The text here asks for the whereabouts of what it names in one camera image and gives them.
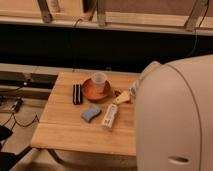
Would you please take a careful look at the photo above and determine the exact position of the white plastic bottle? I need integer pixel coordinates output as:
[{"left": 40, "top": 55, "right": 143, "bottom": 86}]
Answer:
[{"left": 102, "top": 104, "right": 118, "bottom": 128}]

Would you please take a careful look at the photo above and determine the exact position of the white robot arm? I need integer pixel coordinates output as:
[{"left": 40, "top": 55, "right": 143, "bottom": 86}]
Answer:
[{"left": 130, "top": 55, "right": 213, "bottom": 171}]

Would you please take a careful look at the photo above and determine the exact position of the small red-brown object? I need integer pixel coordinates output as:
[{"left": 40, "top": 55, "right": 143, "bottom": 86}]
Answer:
[{"left": 114, "top": 90, "right": 121, "bottom": 97}]

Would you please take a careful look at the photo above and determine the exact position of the clear plastic cup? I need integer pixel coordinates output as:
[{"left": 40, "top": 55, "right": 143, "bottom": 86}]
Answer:
[{"left": 91, "top": 72, "right": 107, "bottom": 93}]

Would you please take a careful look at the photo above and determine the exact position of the wooden table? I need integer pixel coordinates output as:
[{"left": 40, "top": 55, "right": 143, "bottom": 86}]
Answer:
[{"left": 31, "top": 72, "right": 136, "bottom": 156}]

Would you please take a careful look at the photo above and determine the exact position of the blue sponge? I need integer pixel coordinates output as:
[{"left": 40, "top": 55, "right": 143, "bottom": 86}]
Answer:
[{"left": 81, "top": 104, "right": 101, "bottom": 123}]

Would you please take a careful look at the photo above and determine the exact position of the orange-brown bowl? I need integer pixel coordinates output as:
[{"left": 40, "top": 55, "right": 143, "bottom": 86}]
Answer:
[{"left": 82, "top": 79, "right": 111, "bottom": 101}]

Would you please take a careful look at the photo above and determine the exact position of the black rectangular block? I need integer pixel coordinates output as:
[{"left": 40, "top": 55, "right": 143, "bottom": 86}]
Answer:
[{"left": 73, "top": 84, "right": 83, "bottom": 105}]

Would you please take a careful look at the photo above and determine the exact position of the black power adapter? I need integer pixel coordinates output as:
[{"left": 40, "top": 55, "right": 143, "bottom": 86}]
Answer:
[{"left": 12, "top": 98, "right": 23, "bottom": 113}]

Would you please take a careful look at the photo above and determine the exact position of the black object bottom left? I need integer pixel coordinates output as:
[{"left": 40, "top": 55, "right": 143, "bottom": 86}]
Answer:
[{"left": 0, "top": 124, "right": 34, "bottom": 171}]

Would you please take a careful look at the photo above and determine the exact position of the black floor cable left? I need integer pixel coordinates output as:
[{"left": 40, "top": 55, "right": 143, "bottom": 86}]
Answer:
[{"left": 0, "top": 111, "right": 41, "bottom": 129}]

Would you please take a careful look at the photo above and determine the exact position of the hanging thin cable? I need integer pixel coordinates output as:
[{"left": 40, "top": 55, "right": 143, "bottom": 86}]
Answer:
[{"left": 186, "top": 0, "right": 212, "bottom": 58}]

